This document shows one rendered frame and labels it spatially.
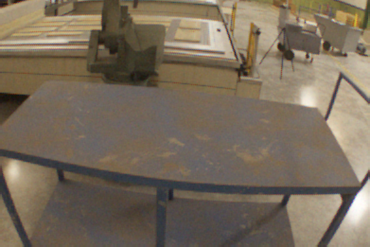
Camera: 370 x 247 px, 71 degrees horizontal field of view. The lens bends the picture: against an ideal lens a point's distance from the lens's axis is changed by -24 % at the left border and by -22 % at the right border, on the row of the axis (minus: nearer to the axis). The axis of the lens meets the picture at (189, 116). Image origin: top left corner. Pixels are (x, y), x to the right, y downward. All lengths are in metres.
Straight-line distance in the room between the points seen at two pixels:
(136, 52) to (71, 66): 1.18
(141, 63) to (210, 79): 0.95
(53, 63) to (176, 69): 1.34
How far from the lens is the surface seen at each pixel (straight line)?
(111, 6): 2.57
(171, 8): 7.05
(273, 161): 1.25
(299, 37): 6.63
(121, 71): 2.46
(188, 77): 3.06
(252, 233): 1.95
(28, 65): 3.57
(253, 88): 3.16
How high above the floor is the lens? 1.72
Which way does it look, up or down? 28 degrees down
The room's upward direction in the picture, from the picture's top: 6 degrees clockwise
